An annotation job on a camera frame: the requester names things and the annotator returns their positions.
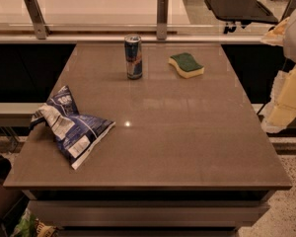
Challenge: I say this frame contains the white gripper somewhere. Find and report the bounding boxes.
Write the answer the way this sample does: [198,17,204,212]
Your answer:
[260,10,296,132]

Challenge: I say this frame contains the green and yellow sponge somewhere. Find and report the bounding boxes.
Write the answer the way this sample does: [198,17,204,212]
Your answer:
[168,52,204,79]

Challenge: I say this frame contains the blue chip bag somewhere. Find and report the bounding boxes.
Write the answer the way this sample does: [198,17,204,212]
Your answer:
[30,86,115,170]

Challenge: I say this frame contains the green snack bag on floor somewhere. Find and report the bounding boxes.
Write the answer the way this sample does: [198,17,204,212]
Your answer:
[10,208,59,237]

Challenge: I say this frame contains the blue silver energy drink can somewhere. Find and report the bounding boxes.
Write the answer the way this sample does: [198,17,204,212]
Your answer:
[124,35,142,79]

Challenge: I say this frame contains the dark bin on floor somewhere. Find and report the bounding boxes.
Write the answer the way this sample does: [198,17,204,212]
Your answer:
[0,155,28,237]

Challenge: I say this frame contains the right metal rail bracket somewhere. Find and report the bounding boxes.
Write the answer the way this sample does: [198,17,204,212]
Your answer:
[281,0,296,20]

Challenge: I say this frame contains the metal rail bracket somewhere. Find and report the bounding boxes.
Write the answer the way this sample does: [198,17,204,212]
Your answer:
[156,0,169,40]
[24,0,50,40]
[281,0,296,20]

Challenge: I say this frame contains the middle metal rail bracket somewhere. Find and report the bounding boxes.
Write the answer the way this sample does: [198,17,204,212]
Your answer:
[156,0,169,40]

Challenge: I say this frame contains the left metal rail bracket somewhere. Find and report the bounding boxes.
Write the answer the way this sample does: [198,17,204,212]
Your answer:
[24,0,50,40]

